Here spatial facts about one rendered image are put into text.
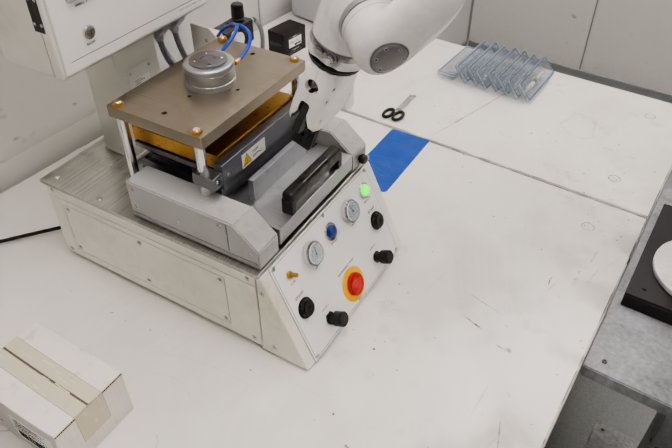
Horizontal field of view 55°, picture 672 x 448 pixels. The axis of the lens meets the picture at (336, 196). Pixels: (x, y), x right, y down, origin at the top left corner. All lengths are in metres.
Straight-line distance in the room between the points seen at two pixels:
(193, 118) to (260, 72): 0.16
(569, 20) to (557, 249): 2.16
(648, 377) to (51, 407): 0.88
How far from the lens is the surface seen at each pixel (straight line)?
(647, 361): 1.18
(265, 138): 1.02
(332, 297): 1.08
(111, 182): 1.17
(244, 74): 1.06
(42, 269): 1.32
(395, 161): 1.47
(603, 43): 3.35
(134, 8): 1.08
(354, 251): 1.12
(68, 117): 1.60
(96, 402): 0.98
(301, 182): 0.98
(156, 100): 1.01
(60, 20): 0.99
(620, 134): 1.69
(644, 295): 1.23
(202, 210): 0.96
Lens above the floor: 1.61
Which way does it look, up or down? 39 degrees down
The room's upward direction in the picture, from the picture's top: straight up
